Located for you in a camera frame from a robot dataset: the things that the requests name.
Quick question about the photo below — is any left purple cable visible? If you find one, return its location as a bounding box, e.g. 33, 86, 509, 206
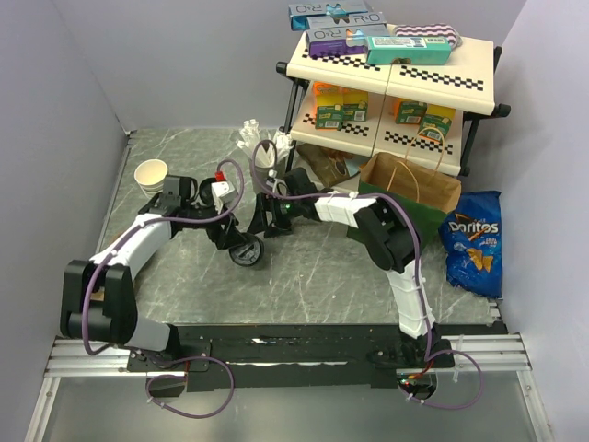
80, 158, 245, 419

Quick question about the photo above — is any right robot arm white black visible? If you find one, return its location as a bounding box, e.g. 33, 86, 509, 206
248, 168, 435, 367

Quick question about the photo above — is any cream checkered two-tier shelf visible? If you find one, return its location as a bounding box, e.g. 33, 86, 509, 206
276, 38, 511, 176

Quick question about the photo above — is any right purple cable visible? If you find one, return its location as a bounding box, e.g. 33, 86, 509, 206
250, 139, 484, 411

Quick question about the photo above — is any brown snack packet under shelf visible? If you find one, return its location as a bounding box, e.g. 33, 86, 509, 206
296, 144, 370, 187

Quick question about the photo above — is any orange green crayon box right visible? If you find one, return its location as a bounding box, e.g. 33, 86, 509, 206
392, 98, 428, 125

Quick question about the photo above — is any purple R.O toothpaste box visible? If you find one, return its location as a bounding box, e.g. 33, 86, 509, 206
306, 24, 390, 57

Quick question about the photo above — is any black plastic cup lid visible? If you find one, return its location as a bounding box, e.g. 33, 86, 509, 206
228, 239, 264, 268

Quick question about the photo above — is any purple cable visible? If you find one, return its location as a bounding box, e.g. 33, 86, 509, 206
250, 139, 484, 411
80, 158, 245, 419

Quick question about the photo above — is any grey straw holder cup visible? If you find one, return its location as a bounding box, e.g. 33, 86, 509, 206
249, 160, 272, 194

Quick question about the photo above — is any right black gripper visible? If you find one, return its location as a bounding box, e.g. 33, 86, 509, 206
247, 194, 301, 239

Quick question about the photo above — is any blue R.O toothpaste box top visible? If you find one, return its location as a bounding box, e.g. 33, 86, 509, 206
288, 1, 373, 31

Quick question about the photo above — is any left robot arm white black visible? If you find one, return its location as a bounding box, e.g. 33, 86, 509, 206
60, 172, 247, 370

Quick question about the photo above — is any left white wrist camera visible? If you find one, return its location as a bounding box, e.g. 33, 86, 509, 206
211, 180, 237, 209

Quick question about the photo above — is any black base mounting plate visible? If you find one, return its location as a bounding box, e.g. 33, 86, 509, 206
127, 324, 427, 392

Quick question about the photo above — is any brown cardboard cup carrier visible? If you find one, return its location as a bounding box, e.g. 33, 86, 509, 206
90, 230, 123, 302

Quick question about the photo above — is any purple white wavy pouch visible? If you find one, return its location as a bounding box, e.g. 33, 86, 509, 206
393, 23, 462, 49

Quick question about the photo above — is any green paper gift bag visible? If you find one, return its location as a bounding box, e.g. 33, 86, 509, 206
358, 152, 462, 247

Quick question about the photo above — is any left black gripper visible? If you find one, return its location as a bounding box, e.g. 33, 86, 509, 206
181, 196, 247, 249

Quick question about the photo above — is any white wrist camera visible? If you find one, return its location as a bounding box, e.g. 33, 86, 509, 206
211, 180, 237, 209
265, 169, 281, 192

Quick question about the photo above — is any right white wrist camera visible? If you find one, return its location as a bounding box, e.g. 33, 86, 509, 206
265, 169, 281, 192

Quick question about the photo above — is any grey R.O toothpaste box middle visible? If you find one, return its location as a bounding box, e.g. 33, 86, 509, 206
307, 12, 387, 29

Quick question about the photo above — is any blue Doritos chip bag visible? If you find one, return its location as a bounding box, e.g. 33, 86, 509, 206
439, 191, 502, 299

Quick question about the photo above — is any teal long box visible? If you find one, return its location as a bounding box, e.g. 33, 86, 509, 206
366, 36, 452, 65

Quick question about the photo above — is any green paper coffee cup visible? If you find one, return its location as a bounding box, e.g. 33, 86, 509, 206
229, 234, 266, 268

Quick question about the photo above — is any yellow green box far right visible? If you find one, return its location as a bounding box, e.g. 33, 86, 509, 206
418, 104, 456, 143

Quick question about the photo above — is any orange yellow crayon box left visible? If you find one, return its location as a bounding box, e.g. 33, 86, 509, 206
313, 82, 344, 130

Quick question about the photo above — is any yellow green crayon box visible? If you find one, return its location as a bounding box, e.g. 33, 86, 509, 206
342, 87, 369, 122

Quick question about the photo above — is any aluminium rail frame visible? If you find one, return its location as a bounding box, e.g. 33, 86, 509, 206
25, 334, 554, 441

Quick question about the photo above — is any stack of paper cups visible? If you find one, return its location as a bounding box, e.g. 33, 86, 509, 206
133, 158, 168, 198

